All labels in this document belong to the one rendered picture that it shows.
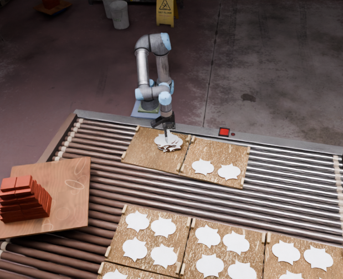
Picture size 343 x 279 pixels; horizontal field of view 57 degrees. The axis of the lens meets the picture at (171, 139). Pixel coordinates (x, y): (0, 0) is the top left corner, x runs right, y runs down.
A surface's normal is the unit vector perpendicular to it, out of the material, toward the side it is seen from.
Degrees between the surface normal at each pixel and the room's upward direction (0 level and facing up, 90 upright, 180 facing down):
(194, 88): 0
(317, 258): 0
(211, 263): 0
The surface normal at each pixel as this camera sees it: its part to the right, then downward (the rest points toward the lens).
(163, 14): -0.24, 0.57
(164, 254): -0.04, -0.67
